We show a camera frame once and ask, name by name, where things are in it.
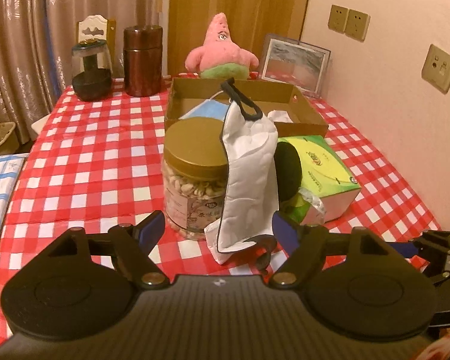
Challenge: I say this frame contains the white quilted face mask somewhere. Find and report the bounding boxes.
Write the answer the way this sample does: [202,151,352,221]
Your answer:
[205,79,279,271]

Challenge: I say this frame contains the black round cushion puff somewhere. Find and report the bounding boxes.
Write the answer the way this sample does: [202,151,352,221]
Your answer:
[274,141,302,203]

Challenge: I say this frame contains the blue surgical mask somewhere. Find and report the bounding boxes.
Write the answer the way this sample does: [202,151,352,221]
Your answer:
[179,90,230,121]

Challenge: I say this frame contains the white sock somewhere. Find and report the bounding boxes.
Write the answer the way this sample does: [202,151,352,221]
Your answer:
[267,110,293,124]

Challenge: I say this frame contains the green tissue box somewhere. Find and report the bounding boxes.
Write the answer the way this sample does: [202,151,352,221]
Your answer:
[278,136,361,225]

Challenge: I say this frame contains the red white checkered tablecloth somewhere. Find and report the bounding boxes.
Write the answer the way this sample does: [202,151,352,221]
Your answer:
[0,81,439,344]

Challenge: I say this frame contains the gold-lid nut jar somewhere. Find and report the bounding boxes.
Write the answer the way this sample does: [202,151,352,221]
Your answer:
[162,117,228,241]

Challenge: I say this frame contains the brown cardboard box tray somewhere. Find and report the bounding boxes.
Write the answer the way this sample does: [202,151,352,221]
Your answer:
[164,77,329,140]

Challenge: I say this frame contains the beige basket on floor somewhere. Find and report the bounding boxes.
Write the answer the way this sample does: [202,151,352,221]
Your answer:
[0,122,20,155]

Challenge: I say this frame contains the glass jar dark lid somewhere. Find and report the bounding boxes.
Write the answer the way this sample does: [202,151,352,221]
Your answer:
[71,39,113,102]

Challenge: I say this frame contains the framed sand picture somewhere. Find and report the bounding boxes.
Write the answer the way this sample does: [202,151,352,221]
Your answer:
[258,33,332,98]

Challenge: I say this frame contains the brown wooden canister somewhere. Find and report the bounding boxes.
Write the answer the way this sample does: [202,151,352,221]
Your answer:
[123,25,163,97]

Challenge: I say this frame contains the pink starfish plush toy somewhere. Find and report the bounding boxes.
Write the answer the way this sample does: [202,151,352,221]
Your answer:
[184,12,259,80]

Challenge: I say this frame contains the white wooden chair back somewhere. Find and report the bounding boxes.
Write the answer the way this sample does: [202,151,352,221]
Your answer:
[75,15,117,64]

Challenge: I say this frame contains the wooden door panel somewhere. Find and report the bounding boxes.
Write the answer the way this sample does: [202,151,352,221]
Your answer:
[167,0,308,75]

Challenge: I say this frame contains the beige curtain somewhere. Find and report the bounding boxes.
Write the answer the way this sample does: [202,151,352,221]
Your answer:
[0,0,161,144]

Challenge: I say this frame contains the single wall socket plate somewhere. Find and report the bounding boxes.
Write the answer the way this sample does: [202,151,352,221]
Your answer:
[421,44,450,94]

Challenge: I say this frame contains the double wall socket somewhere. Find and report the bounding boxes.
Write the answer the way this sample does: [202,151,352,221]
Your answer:
[328,5,371,41]

